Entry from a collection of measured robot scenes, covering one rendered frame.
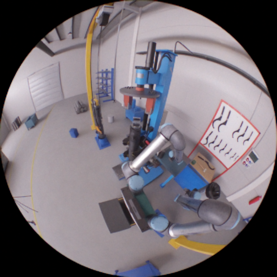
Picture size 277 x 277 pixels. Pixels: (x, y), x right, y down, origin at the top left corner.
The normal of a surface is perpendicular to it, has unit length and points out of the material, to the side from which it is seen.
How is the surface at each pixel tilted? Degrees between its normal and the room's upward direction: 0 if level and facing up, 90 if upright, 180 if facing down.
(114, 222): 0
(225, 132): 90
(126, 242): 0
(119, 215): 0
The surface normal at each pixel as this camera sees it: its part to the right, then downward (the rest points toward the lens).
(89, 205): 0.11, -0.73
